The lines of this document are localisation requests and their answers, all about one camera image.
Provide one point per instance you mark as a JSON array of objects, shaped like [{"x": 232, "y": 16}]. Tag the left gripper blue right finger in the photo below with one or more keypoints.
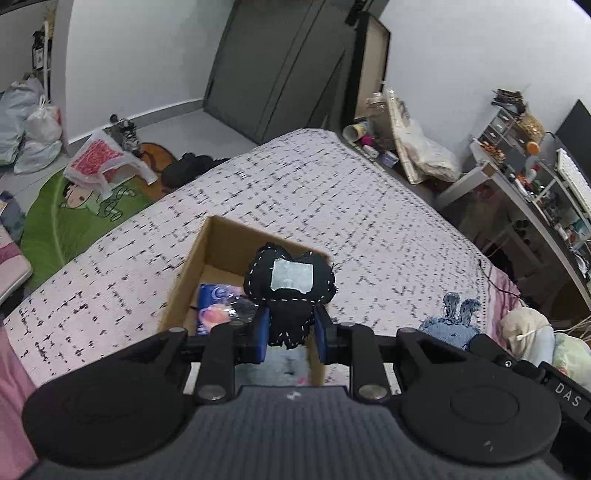
[{"x": 356, "y": 347}]

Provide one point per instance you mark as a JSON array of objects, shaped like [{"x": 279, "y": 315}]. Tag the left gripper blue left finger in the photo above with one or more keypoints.
[{"x": 227, "y": 346}]

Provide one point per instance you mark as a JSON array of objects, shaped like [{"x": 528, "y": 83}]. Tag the blue tissue pack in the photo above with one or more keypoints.
[{"x": 215, "y": 306}]

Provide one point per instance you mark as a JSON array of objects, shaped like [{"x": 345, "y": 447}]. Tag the large blue fluffy plush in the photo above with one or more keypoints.
[{"x": 287, "y": 367}]

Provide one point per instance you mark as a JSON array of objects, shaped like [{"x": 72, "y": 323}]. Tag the small blue bunny plush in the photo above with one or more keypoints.
[{"x": 455, "y": 326}]

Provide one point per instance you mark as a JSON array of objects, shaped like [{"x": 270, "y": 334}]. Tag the black stitched felt plush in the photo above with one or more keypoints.
[{"x": 289, "y": 288}]

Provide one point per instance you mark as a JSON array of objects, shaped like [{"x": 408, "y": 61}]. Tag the black fabric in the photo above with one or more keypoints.
[{"x": 241, "y": 310}]

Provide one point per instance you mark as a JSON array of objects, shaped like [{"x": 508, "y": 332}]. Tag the cream and blue pillow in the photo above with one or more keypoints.
[{"x": 530, "y": 337}]

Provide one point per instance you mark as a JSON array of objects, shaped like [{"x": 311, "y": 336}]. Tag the brown cardboard box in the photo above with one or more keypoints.
[{"x": 220, "y": 254}]

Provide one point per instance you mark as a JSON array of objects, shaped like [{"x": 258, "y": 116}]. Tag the white black patterned bedspread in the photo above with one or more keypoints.
[{"x": 395, "y": 256}]

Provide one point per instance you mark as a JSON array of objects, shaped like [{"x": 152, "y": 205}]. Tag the cream tote bag pile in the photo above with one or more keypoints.
[{"x": 420, "y": 156}]

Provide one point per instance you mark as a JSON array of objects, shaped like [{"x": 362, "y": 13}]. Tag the paper cup on floor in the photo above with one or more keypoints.
[{"x": 354, "y": 132}]

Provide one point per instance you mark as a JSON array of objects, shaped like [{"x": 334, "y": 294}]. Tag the green cartoon floor mat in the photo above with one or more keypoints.
[{"x": 66, "y": 219}]

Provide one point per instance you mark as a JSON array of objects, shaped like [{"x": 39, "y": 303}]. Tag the pink bed sheet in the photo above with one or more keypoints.
[{"x": 16, "y": 452}]

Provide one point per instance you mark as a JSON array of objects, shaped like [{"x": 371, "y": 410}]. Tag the white desk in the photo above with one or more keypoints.
[{"x": 487, "y": 170}]

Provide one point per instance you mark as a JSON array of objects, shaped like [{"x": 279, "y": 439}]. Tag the red white plastic bag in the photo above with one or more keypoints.
[{"x": 101, "y": 164}]

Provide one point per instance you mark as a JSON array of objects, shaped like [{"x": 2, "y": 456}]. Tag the pink cartoon cushion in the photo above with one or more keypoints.
[{"x": 15, "y": 269}]

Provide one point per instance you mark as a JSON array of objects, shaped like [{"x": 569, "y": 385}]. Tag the black shoes on floor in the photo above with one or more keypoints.
[{"x": 123, "y": 131}]

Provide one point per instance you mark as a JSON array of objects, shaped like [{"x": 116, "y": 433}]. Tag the white keyboard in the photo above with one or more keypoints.
[{"x": 575, "y": 180}]

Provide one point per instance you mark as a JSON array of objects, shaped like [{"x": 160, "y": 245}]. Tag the grey drawer organizer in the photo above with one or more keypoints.
[{"x": 501, "y": 132}]

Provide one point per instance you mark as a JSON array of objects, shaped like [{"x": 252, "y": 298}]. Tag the black computer monitor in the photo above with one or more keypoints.
[{"x": 575, "y": 135}]

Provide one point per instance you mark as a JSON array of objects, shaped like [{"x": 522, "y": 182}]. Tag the woven basket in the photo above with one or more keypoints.
[{"x": 532, "y": 127}]

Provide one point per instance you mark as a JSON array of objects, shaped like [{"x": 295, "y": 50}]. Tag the dark grey door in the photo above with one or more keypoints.
[{"x": 277, "y": 65}]

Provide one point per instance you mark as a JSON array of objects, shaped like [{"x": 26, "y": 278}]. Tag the black framed board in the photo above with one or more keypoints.
[{"x": 372, "y": 51}]

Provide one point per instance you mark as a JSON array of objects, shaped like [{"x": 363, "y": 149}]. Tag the grey plastic bag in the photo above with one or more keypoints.
[{"x": 17, "y": 103}]

